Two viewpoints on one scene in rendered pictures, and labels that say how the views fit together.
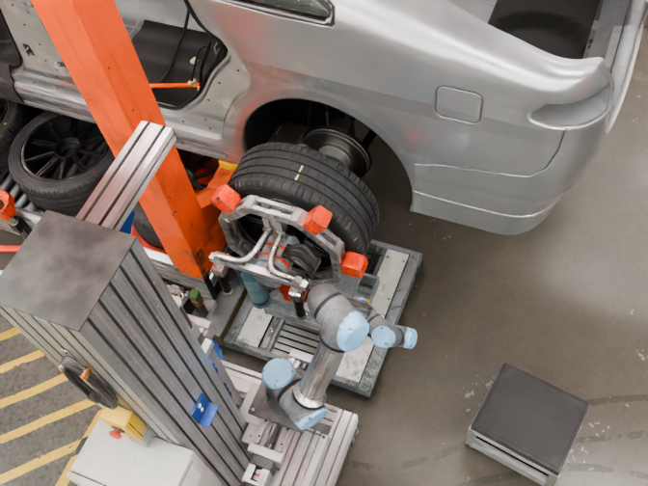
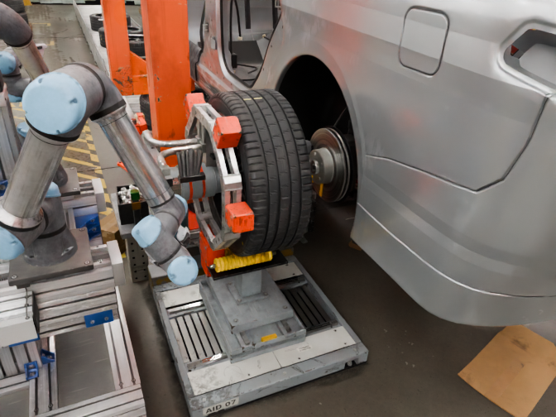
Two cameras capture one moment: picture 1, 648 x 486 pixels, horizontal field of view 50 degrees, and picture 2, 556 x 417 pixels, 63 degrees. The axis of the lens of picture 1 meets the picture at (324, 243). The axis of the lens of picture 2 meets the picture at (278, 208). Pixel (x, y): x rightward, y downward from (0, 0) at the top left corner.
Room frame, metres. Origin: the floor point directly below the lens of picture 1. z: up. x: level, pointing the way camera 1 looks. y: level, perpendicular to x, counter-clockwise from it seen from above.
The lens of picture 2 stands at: (0.43, -0.94, 1.66)
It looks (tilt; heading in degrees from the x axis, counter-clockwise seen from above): 30 degrees down; 33
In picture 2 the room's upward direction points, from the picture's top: 4 degrees clockwise
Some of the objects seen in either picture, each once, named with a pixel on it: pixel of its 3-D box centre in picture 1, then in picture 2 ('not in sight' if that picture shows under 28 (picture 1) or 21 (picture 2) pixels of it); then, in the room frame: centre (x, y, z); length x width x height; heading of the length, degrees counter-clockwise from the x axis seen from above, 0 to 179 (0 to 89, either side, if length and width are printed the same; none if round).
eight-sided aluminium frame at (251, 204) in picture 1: (283, 245); (210, 178); (1.62, 0.17, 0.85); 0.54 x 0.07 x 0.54; 59
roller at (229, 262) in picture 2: not in sight; (243, 259); (1.64, 0.01, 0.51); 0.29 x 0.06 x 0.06; 149
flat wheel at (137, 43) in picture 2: not in sight; (131, 47); (4.53, 4.28, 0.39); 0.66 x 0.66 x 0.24
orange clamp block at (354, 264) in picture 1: (354, 264); (239, 217); (1.46, -0.11, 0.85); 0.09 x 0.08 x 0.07; 59
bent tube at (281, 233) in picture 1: (286, 252); (184, 149); (1.46, 0.15, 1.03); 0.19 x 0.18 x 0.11; 149
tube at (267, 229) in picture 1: (241, 238); (170, 129); (1.56, 0.32, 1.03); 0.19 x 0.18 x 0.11; 149
